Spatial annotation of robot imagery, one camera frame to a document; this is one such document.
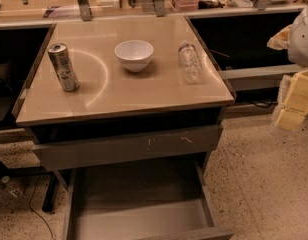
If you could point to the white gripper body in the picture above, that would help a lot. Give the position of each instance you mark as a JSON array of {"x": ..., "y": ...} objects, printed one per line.
[{"x": 303, "y": 40}]

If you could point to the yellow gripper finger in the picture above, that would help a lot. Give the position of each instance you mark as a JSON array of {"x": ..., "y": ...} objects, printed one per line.
[
  {"x": 292, "y": 106},
  {"x": 280, "y": 40}
]

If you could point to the silver redbull can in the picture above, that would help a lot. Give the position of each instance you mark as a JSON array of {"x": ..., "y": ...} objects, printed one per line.
[{"x": 59, "y": 57}]

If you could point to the grey open middle drawer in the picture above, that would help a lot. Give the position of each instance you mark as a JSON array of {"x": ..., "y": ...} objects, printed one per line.
[{"x": 157, "y": 199}]

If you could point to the grey top drawer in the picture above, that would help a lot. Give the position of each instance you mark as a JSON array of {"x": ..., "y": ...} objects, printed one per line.
[{"x": 131, "y": 147}]

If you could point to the clear plastic bottle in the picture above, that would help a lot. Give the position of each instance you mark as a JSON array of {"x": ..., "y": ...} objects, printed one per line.
[{"x": 190, "y": 63}]

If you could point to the white bowl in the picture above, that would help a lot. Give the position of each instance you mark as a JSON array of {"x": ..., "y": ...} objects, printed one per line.
[{"x": 134, "y": 55}]

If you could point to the black table leg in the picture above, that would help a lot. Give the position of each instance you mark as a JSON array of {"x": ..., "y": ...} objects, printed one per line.
[{"x": 48, "y": 202}]

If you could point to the small bottle on floor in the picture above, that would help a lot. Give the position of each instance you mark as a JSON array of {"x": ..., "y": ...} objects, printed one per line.
[{"x": 14, "y": 187}]

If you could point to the grey metal bracket left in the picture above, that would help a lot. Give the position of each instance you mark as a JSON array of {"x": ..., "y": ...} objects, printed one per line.
[{"x": 85, "y": 11}]

